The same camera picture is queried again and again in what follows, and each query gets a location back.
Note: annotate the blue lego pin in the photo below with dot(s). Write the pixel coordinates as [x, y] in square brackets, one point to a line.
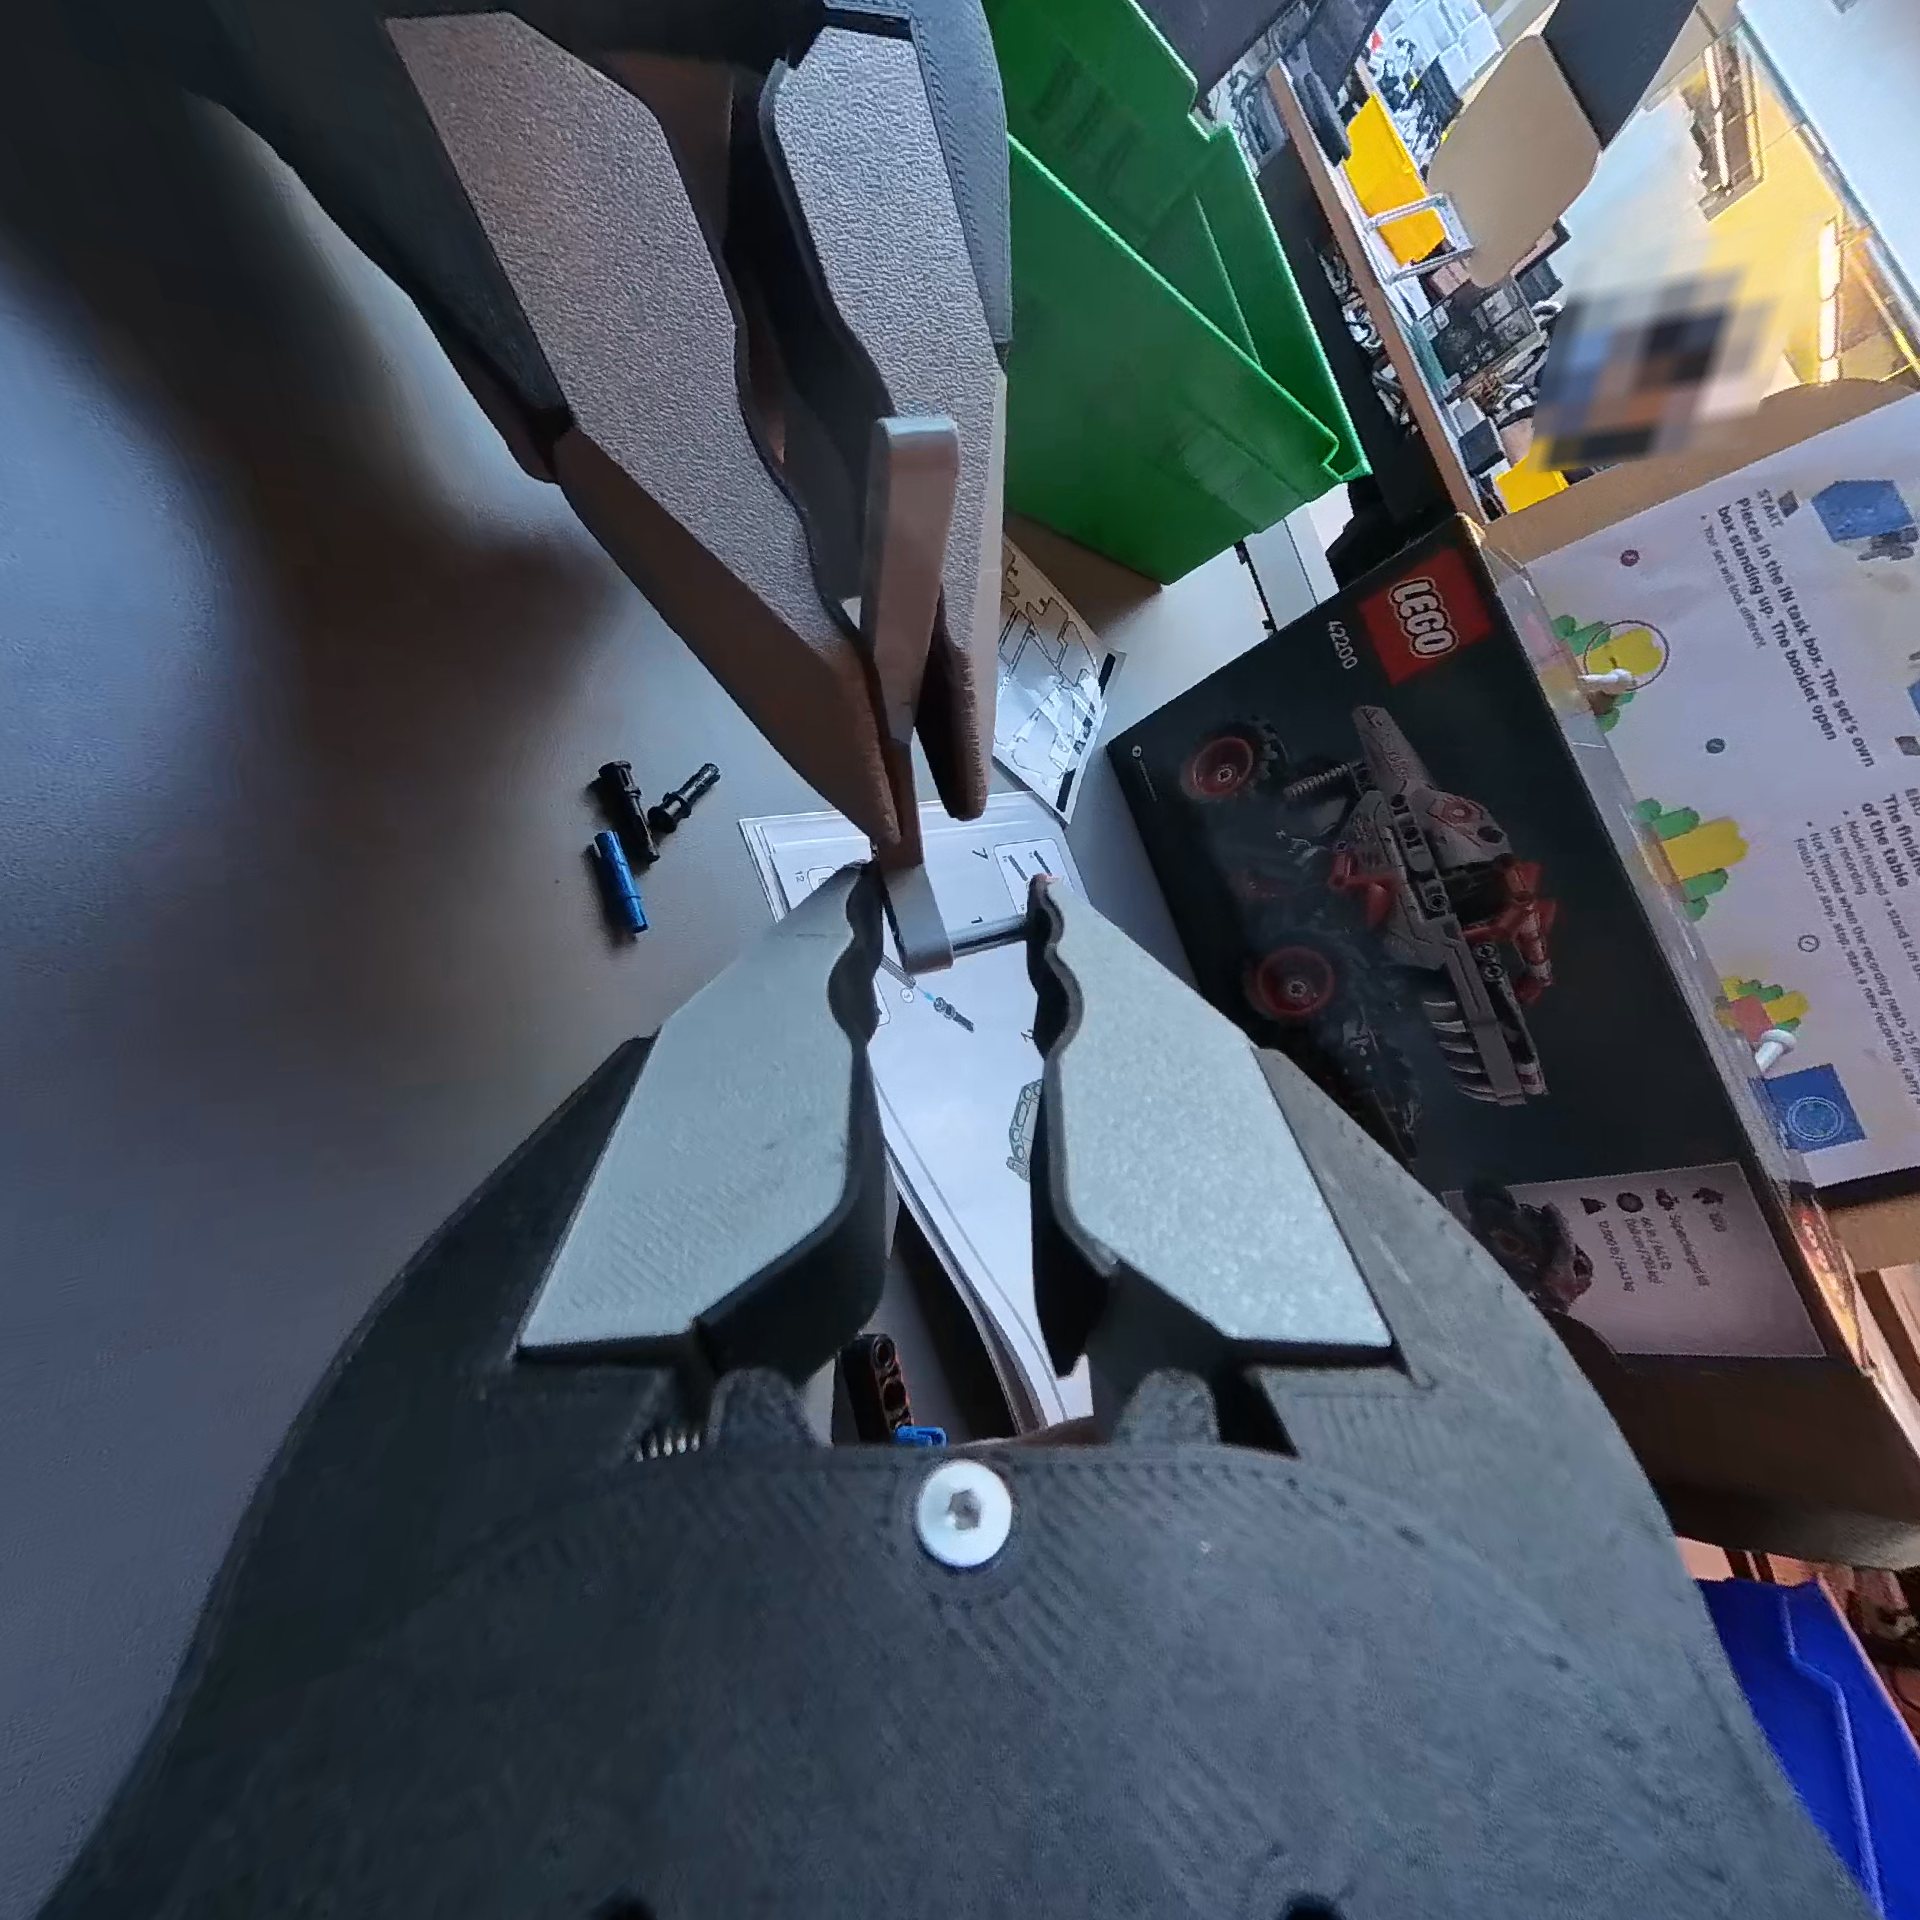
[617, 883]

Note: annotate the thin black lego pin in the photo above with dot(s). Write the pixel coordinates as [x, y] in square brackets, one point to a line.
[683, 797]

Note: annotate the black lego set box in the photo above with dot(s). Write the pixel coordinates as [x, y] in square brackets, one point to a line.
[1441, 933]

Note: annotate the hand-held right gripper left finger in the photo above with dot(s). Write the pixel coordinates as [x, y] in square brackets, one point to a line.
[705, 1155]

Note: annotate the lego instruction booklet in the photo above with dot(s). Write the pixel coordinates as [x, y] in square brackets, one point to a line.
[962, 1124]

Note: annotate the grey lego beam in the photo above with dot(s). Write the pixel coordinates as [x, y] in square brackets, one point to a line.
[909, 586]

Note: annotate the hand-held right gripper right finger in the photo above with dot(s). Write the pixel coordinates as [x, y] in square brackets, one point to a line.
[1200, 1188]

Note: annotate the yellow container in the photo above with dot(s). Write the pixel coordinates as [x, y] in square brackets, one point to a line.
[1390, 181]

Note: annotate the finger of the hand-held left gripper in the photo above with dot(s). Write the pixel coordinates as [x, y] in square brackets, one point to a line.
[885, 255]
[631, 345]

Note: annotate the printed instruction sheet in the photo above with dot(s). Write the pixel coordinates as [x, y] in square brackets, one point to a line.
[1770, 748]

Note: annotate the blue plastic bin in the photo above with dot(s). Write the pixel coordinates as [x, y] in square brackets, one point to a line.
[1831, 1724]

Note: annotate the small grey lego connector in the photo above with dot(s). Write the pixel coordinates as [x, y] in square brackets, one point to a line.
[995, 933]

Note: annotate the thick black lego pin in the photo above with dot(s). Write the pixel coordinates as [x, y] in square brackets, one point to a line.
[629, 810]

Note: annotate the white paper sheet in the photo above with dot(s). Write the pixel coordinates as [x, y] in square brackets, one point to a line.
[1050, 708]

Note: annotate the cardboard box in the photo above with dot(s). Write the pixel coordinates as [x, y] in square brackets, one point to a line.
[1591, 494]

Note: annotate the wooden desk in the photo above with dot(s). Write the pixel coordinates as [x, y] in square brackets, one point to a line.
[1380, 316]

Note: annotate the green plastic bin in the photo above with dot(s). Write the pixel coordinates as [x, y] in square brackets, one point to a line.
[1112, 88]
[1123, 405]

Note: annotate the black lego brick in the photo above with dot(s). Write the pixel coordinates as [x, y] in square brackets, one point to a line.
[875, 1382]

